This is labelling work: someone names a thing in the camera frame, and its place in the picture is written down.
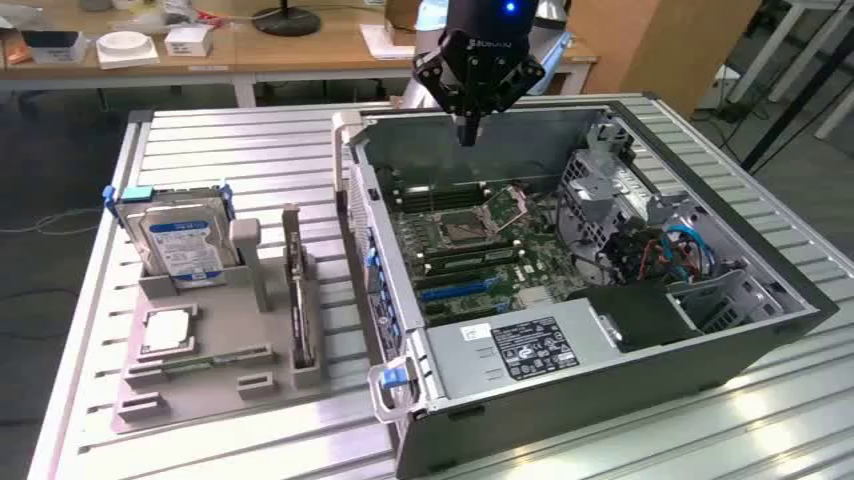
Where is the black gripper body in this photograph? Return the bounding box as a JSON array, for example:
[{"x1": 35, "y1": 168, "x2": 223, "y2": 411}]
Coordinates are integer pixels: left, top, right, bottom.
[{"x1": 440, "y1": 0, "x2": 540, "y2": 96}]

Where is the graphics card with metal bracket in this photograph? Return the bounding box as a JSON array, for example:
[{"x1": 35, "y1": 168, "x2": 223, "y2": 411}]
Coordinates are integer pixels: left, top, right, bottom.
[{"x1": 279, "y1": 202, "x2": 321, "y2": 370}]

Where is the white paper stack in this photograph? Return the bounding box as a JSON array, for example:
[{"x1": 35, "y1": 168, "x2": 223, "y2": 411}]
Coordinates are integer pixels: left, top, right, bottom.
[{"x1": 360, "y1": 23, "x2": 420, "y2": 62}]

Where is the brown cardboard box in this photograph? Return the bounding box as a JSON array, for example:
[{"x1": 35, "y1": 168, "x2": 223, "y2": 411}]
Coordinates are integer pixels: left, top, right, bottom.
[{"x1": 385, "y1": 0, "x2": 429, "y2": 31}]

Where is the wooden desk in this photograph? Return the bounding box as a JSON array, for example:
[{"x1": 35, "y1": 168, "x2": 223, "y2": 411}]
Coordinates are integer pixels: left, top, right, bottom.
[{"x1": 0, "y1": 0, "x2": 601, "y2": 109}]

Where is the wooden cabinet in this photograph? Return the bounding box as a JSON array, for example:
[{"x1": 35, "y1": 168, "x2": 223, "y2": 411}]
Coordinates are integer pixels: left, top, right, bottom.
[{"x1": 566, "y1": 0, "x2": 764, "y2": 119}]

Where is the black round lamp base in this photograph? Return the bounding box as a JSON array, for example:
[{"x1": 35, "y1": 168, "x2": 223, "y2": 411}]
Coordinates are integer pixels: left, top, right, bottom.
[{"x1": 251, "y1": 0, "x2": 324, "y2": 37}]

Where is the grey perforated disk bay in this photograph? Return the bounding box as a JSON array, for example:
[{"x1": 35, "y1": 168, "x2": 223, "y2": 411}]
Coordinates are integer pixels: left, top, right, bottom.
[{"x1": 557, "y1": 112, "x2": 664, "y2": 252}]

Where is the metal socket cover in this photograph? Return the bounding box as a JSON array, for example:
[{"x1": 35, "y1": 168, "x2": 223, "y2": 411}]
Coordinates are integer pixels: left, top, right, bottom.
[{"x1": 474, "y1": 183, "x2": 537, "y2": 235}]

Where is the CPU socket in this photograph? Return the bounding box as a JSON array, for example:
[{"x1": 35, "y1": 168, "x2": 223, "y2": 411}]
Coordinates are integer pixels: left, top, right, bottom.
[{"x1": 434, "y1": 210, "x2": 501, "y2": 242}]

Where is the black power strip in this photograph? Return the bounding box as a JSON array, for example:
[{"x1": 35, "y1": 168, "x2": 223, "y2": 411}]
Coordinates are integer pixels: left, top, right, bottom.
[{"x1": 712, "y1": 101, "x2": 771, "y2": 125}]

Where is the small white cardboard box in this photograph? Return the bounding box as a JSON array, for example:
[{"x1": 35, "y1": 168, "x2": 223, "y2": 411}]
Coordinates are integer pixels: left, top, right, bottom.
[{"x1": 162, "y1": 25, "x2": 217, "y2": 58}]

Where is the installed green RAM stick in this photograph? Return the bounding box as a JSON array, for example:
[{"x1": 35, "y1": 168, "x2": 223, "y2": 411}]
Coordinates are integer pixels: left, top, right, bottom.
[{"x1": 425, "y1": 248, "x2": 521, "y2": 270}]

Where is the black slanted pole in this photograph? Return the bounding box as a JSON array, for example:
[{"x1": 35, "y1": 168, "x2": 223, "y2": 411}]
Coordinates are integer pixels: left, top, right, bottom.
[{"x1": 738, "y1": 47, "x2": 854, "y2": 175}]

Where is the silver chipset heatsink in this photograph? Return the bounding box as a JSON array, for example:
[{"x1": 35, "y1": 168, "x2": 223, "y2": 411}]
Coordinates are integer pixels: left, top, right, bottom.
[{"x1": 517, "y1": 286, "x2": 561, "y2": 307}]

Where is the white round item on box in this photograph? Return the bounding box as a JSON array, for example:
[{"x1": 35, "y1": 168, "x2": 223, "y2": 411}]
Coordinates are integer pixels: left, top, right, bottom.
[{"x1": 94, "y1": 31, "x2": 163, "y2": 71}]

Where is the black expansion slot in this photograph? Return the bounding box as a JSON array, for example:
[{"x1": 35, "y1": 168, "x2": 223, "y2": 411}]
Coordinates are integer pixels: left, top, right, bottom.
[{"x1": 422, "y1": 297, "x2": 501, "y2": 317}]

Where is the hard disk with blue carrier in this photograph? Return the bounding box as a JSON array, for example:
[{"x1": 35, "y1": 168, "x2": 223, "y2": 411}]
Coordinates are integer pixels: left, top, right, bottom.
[{"x1": 103, "y1": 180, "x2": 242, "y2": 290}]

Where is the black plastic air shroud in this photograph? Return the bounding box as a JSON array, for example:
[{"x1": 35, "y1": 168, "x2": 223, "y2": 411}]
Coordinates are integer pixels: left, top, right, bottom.
[{"x1": 585, "y1": 283, "x2": 704, "y2": 352}]

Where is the grey open disk bay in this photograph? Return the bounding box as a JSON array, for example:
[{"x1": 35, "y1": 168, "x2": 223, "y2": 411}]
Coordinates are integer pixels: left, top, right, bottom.
[{"x1": 665, "y1": 260, "x2": 791, "y2": 335}]

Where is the white box with dark lid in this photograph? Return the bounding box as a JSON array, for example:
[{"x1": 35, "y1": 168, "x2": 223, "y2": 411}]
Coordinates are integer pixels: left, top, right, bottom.
[{"x1": 22, "y1": 29, "x2": 93, "y2": 65}]

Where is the grey power supply unit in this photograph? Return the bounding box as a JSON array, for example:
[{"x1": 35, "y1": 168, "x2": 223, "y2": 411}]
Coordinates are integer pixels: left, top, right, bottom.
[{"x1": 425, "y1": 298, "x2": 626, "y2": 397}]

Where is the grey parts rack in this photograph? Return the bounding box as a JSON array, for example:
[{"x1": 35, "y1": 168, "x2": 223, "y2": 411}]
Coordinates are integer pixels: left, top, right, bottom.
[{"x1": 110, "y1": 202, "x2": 336, "y2": 432}]

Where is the silver CPU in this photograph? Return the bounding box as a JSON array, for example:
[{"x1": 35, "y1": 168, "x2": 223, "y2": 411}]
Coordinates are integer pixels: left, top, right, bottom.
[{"x1": 142, "y1": 309, "x2": 194, "y2": 352}]

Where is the open black PC case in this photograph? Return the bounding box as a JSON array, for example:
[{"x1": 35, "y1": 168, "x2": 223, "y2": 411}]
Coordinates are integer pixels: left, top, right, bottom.
[{"x1": 332, "y1": 92, "x2": 841, "y2": 480}]

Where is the white table frame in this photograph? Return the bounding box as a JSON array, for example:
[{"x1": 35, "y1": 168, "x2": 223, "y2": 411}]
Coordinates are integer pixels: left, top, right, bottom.
[{"x1": 725, "y1": 0, "x2": 854, "y2": 142}]

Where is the red wire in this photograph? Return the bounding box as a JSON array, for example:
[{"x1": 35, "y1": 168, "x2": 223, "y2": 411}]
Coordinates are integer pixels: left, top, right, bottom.
[{"x1": 634, "y1": 233, "x2": 670, "y2": 282}]

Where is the blue wire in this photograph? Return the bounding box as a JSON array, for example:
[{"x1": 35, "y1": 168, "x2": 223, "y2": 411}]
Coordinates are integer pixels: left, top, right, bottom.
[{"x1": 662, "y1": 223, "x2": 721, "y2": 282}]

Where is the white cable on floor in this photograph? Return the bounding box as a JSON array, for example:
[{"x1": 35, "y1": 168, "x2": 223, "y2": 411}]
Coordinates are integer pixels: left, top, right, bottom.
[{"x1": 0, "y1": 206, "x2": 103, "y2": 237}]

